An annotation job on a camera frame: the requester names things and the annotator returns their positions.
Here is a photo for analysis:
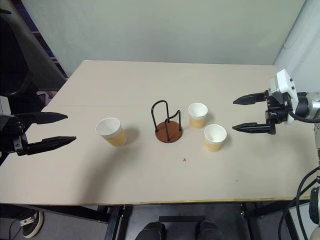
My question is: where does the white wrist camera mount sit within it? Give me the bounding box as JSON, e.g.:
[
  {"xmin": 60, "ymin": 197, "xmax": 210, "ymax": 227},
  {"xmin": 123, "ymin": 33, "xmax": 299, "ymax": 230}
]
[
  {"xmin": 0, "ymin": 96, "xmax": 10, "ymax": 116},
  {"xmin": 269, "ymin": 69, "xmax": 300, "ymax": 125}
]

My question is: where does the white and tan paper cup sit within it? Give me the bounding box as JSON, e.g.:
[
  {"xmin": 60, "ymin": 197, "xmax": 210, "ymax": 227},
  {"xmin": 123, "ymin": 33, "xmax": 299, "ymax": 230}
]
[
  {"xmin": 203, "ymin": 123, "xmax": 228, "ymax": 153},
  {"xmin": 187, "ymin": 102, "xmax": 209, "ymax": 130},
  {"xmin": 95, "ymin": 117, "xmax": 127, "ymax": 148}
]

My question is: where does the dark rounded shape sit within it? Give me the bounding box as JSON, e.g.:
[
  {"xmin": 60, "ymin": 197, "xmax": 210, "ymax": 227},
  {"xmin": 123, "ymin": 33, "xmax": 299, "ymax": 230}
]
[{"xmin": 134, "ymin": 220, "xmax": 166, "ymax": 240}]

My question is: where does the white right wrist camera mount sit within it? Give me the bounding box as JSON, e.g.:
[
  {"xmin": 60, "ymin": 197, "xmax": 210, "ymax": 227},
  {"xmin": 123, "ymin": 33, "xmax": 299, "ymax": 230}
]
[{"xmin": 269, "ymin": 69, "xmax": 300, "ymax": 125}]

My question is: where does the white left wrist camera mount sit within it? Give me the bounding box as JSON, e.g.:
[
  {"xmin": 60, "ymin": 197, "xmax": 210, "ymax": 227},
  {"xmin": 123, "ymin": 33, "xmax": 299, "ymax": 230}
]
[{"xmin": 0, "ymin": 96, "xmax": 10, "ymax": 116}]

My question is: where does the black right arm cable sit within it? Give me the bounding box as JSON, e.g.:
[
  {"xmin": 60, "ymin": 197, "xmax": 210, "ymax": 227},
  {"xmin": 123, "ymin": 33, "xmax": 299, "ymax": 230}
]
[{"xmin": 279, "ymin": 111, "xmax": 320, "ymax": 240}]

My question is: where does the black metal table frame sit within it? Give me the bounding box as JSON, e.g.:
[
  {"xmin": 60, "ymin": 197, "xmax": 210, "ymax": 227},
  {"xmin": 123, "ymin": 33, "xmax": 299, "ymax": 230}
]
[{"xmin": 0, "ymin": 198, "xmax": 302, "ymax": 240}]

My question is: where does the wire cup holder brown base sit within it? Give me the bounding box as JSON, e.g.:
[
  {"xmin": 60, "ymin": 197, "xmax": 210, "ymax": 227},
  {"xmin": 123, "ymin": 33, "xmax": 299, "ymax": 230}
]
[{"xmin": 150, "ymin": 99, "xmax": 184, "ymax": 144}]

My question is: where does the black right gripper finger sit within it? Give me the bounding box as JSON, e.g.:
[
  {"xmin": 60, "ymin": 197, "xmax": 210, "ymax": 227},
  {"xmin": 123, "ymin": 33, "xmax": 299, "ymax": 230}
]
[
  {"xmin": 231, "ymin": 122, "xmax": 273, "ymax": 135},
  {"xmin": 232, "ymin": 92, "xmax": 267, "ymax": 106}
]

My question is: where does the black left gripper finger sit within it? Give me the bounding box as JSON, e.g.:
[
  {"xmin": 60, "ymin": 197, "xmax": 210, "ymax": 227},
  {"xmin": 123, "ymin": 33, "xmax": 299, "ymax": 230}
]
[
  {"xmin": 17, "ymin": 111, "xmax": 69, "ymax": 134},
  {"xmin": 25, "ymin": 136, "xmax": 77, "ymax": 156}
]

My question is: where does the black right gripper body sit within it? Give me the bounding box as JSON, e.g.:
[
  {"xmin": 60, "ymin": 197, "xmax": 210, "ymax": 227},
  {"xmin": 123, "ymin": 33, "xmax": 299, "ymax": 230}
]
[{"xmin": 264, "ymin": 89, "xmax": 294, "ymax": 135}]

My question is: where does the black and white sneaker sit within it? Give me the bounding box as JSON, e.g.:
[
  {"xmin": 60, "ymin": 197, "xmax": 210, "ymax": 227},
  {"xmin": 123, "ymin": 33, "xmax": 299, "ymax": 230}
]
[{"xmin": 18, "ymin": 209, "xmax": 45, "ymax": 239}]

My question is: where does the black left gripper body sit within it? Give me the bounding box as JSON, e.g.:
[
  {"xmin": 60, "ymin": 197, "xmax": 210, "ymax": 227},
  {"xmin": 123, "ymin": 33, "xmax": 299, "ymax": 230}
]
[{"xmin": 0, "ymin": 113, "xmax": 29, "ymax": 157}]

